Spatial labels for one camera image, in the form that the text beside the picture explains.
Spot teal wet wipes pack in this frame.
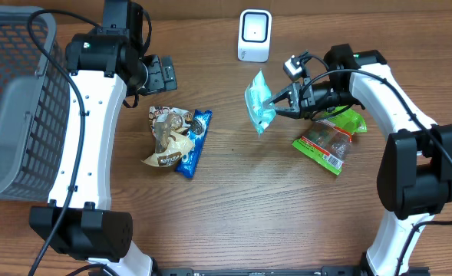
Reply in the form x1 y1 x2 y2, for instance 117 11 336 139
244 71 276 136

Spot green snack bag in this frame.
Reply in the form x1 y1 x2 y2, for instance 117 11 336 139
292 106 367 176

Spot brown white pastry wrapper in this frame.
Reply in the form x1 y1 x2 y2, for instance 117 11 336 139
143 106 194 167

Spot blue Oreo cookie pack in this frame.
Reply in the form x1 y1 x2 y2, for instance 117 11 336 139
176 110 213 179

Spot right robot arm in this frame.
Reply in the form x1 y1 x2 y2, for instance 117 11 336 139
262 44 452 275

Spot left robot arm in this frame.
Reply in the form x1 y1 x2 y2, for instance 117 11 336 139
29 1 177 276

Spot white barcode scanner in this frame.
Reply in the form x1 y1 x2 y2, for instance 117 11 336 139
237 9 272 63

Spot grey plastic mesh basket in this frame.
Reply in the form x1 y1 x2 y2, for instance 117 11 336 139
0 5 70 202

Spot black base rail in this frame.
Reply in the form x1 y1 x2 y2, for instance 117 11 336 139
88 264 432 276

